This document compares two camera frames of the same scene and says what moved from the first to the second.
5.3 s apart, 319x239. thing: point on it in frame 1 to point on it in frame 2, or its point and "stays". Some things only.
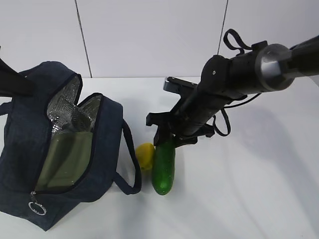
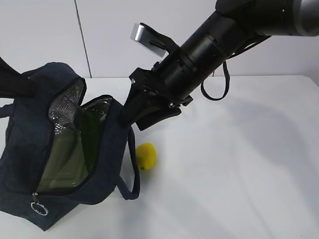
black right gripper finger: x=162 y=135 to x=133 y=106
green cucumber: x=163 y=168 to x=91 y=127
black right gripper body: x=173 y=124 to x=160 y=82
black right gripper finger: x=183 y=140 to x=155 y=111
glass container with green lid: x=65 y=161 stays
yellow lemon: x=145 y=154 stays
